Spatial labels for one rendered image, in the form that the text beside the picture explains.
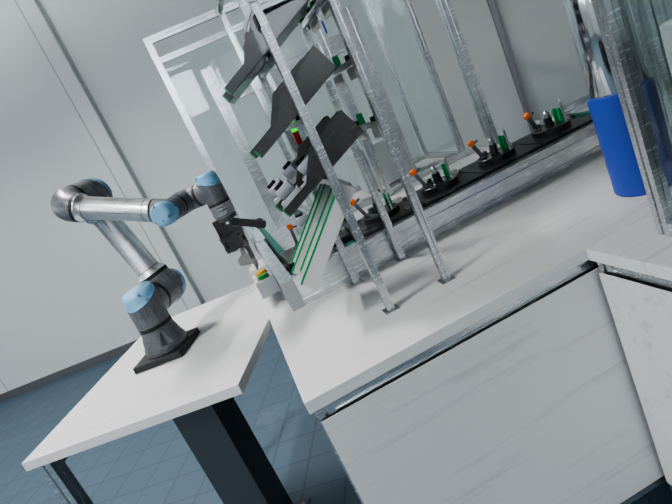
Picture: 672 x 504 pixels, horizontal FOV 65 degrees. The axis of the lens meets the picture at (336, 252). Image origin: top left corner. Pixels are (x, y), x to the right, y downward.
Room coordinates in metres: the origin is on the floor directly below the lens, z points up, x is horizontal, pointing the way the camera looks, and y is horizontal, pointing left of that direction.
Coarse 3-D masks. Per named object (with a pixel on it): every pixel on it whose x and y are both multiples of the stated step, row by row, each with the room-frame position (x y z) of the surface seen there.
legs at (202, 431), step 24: (216, 408) 1.70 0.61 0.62; (192, 432) 1.71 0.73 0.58; (216, 432) 1.69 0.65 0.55; (240, 432) 1.76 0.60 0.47; (216, 456) 1.70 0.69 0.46; (240, 456) 1.69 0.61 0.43; (264, 456) 1.82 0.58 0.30; (48, 480) 1.41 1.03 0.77; (72, 480) 1.43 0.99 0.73; (216, 480) 1.71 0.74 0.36; (240, 480) 1.69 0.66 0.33; (264, 480) 1.74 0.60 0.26
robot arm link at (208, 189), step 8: (200, 176) 1.74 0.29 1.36; (208, 176) 1.74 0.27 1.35; (216, 176) 1.76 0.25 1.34; (200, 184) 1.74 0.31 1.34; (208, 184) 1.73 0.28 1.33; (216, 184) 1.74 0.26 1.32; (200, 192) 1.75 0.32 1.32; (208, 192) 1.74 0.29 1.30; (216, 192) 1.74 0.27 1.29; (224, 192) 1.76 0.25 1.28; (200, 200) 1.76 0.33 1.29; (208, 200) 1.74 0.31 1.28; (216, 200) 1.74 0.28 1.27; (224, 200) 1.75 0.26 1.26
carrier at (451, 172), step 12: (444, 156) 1.81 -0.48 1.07; (432, 168) 1.86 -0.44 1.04; (444, 168) 1.88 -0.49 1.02; (456, 168) 1.96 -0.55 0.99; (432, 180) 1.93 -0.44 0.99; (444, 180) 1.84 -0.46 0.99; (456, 180) 1.82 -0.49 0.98; (468, 180) 1.77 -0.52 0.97; (420, 192) 1.92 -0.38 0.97; (432, 192) 1.82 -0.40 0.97; (444, 192) 1.76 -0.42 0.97
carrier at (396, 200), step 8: (384, 192) 1.78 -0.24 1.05; (392, 200) 1.92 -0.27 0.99; (400, 200) 1.92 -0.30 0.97; (368, 208) 1.88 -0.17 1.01; (376, 208) 1.82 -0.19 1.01; (392, 208) 1.78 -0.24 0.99; (400, 208) 1.82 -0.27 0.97; (368, 216) 1.81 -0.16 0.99; (376, 216) 1.78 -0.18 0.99; (392, 216) 1.76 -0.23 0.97; (400, 216) 1.72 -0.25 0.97; (360, 224) 1.85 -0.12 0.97; (368, 224) 1.79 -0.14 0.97; (376, 224) 1.75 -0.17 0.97; (368, 232) 1.70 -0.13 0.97
